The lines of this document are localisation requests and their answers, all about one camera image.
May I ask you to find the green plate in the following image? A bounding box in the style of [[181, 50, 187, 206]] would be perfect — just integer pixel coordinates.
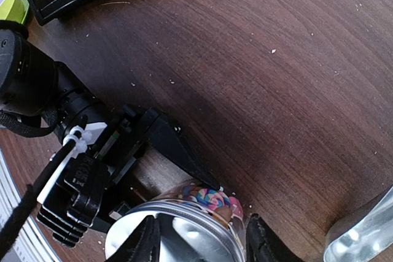
[[21, 0, 29, 25]]

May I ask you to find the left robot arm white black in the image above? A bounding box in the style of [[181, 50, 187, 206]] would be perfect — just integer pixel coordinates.
[[1, 21, 220, 189]]

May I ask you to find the round metal jar lid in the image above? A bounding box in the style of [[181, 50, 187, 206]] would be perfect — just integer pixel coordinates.
[[104, 199, 246, 261]]

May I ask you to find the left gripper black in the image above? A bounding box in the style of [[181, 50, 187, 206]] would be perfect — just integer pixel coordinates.
[[58, 104, 220, 190]]

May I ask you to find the green bowl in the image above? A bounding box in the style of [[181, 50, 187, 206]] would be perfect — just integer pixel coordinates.
[[0, 0, 24, 24]]

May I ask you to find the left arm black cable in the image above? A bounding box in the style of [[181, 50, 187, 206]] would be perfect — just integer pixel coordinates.
[[0, 114, 90, 255]]

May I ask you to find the metal scoop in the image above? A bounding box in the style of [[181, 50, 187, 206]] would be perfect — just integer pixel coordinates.
[[323, 188, 392, 261]]

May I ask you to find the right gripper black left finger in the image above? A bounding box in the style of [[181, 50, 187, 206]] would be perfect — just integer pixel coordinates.
[[106, 215, 161, 262]]

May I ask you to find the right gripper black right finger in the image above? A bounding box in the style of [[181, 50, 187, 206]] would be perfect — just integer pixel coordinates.
[[246, 214, 303, 262]]

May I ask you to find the clear plastic jar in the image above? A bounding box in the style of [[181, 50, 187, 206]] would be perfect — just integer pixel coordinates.
[[152, 179, 246, 246]]

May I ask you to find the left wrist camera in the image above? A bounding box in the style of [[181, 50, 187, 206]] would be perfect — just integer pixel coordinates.
[[37, 122, 111, 248]]

